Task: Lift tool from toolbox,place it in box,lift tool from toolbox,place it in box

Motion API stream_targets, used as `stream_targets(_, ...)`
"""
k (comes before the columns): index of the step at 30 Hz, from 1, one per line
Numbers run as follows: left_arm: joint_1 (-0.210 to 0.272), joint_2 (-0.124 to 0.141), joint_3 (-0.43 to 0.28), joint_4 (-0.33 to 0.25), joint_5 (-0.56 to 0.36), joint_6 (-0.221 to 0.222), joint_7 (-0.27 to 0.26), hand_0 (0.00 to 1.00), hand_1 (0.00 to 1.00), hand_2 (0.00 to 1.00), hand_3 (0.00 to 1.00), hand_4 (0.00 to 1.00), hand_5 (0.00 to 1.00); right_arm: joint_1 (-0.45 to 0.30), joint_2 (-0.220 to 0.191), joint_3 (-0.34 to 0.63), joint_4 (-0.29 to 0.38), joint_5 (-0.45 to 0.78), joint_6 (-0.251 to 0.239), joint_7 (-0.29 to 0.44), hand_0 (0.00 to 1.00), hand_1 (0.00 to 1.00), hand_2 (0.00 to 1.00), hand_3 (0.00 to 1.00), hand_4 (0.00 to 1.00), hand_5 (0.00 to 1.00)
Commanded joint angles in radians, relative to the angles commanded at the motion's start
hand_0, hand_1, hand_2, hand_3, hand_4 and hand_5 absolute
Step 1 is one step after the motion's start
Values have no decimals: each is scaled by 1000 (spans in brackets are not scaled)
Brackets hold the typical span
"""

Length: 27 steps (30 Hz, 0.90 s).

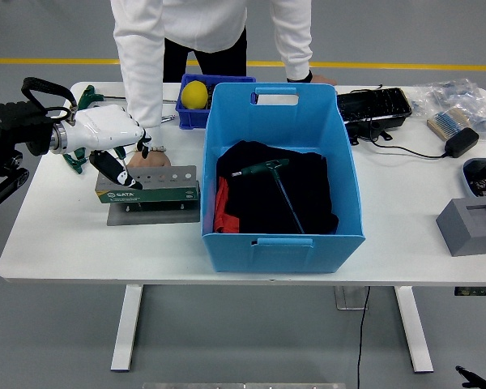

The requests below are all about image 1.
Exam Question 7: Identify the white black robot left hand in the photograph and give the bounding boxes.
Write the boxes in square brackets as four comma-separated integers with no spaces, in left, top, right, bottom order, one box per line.
[66,104,153,191]

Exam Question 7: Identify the person's right hand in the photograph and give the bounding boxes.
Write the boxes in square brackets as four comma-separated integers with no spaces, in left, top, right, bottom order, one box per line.
[127,146,173,169]

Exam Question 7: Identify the blue-rimmed parts tray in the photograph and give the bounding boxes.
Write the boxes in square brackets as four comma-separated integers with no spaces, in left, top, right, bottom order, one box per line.
[461,157,486,199]

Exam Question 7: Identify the black device with mounting ears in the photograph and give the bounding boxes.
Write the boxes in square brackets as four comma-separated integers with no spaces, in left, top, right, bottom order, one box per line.
[345,117,406,146]

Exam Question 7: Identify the yellow lemon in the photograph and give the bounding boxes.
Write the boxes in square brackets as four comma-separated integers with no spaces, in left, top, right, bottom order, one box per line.
[181,79,209,109]

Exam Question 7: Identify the large green T-handle hex key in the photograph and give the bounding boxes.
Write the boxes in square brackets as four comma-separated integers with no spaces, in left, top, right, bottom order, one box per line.
[231,158,305,235]

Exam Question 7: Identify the black plastic tray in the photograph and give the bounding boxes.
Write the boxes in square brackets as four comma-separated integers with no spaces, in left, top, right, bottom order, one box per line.
[336,87,413,124]

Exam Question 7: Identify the black power adapter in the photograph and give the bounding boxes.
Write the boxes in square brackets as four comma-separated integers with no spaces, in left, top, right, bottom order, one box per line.
[443,126,480,159]

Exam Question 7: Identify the grey foam block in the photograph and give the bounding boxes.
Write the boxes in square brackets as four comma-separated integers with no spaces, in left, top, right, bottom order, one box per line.
[435,197,486,258]

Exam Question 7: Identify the slim green T-handle hex key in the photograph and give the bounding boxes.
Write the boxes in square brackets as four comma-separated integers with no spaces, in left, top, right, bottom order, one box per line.
[112,145,130,179]

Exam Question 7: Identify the clear bags of components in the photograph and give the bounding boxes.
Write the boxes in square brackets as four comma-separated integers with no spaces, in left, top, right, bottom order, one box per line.
[408,78,486,143]

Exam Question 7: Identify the green steel hex key stand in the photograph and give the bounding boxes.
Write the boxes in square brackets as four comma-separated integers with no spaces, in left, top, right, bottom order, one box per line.
[95,165,201,204]

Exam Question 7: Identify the dark blue plastic bin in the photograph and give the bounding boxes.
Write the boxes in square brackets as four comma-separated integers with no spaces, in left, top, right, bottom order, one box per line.
[174,73,257,130]

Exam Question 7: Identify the black cloth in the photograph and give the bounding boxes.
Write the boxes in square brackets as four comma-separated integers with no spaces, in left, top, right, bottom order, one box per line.
[215,139,340,235]

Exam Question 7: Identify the tan resistor tape bundle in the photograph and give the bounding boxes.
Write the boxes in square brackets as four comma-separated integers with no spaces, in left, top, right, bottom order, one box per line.
[426,107,473,142]

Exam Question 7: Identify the orange cloth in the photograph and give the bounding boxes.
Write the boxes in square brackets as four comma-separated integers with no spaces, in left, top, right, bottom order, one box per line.
[213,176,241,233]

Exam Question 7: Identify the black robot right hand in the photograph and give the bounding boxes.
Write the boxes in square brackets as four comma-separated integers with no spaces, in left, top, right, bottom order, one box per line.
[454,365,486,389]

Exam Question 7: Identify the black floor cable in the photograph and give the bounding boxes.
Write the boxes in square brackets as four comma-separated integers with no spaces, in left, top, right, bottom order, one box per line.
[356,285,372,389]

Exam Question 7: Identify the light blue folding box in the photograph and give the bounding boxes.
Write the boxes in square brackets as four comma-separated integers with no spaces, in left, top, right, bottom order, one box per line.
[201,82,366,274]

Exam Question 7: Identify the black adapter cable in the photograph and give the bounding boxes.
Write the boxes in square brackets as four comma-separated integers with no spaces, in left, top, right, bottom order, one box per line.
[350,83,450,160]

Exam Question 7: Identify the person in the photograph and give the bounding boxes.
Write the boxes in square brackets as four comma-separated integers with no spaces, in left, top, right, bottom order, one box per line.
[110,0,313,131]

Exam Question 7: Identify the white table leg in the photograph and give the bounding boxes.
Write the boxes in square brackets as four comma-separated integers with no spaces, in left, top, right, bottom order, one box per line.
[110,284,145,373]
[393,285,434,374]

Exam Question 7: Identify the metal plate under table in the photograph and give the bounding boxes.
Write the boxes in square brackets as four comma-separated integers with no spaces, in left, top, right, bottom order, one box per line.
[334,285,369,311]

